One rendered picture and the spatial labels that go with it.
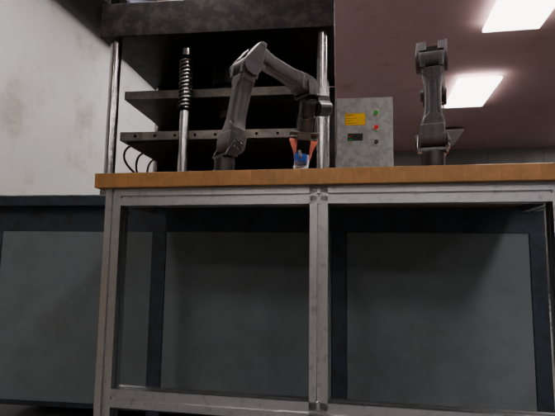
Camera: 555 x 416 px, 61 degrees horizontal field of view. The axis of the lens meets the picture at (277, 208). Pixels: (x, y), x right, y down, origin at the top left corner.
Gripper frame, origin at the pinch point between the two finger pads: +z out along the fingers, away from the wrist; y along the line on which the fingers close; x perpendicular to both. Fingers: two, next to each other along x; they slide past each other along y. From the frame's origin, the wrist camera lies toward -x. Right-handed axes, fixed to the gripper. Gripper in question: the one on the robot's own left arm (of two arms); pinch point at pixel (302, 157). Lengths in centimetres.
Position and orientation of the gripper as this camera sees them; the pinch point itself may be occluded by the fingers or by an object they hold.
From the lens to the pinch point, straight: 170.4
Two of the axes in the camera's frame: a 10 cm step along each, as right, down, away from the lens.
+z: -0.9, 9.6, 2.6
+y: -9.8, -1.3, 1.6
